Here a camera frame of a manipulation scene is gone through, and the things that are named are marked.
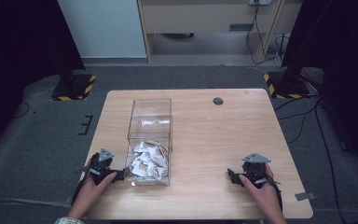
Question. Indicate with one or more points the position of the white power strip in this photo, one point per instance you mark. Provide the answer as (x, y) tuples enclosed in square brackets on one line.
[(260, 2)]

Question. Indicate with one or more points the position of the black curtain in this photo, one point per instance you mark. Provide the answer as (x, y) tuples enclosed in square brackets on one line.
[(341, 62), (18, 62)]

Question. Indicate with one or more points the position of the pile of white snack packets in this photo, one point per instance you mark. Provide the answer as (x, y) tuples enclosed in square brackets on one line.
[(149, 161)]

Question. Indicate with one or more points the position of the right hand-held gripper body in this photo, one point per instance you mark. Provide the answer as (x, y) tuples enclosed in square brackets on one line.
[(254, 169)]

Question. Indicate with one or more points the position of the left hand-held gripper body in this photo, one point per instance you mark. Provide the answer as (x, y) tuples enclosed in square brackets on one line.
[(102, 164)]

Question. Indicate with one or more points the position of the grey tape strip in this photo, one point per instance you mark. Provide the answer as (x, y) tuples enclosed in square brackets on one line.
[(305, 196)]

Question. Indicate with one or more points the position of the white cabinet panel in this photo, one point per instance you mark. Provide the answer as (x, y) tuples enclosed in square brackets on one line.
[(102, 28)]

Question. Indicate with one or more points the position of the person's left hand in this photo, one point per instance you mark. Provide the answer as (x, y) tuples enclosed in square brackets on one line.
[(88, 194)]

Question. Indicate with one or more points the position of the black yellow-striped stand base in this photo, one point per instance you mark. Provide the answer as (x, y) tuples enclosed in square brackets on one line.
[(287, 87), (74, 88)]

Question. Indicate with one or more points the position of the person's right hand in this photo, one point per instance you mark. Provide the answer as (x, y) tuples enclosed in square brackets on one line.
[(265, 197)]

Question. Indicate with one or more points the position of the clear acrylic box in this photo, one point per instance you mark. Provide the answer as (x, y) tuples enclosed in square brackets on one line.
[(150, 124)]

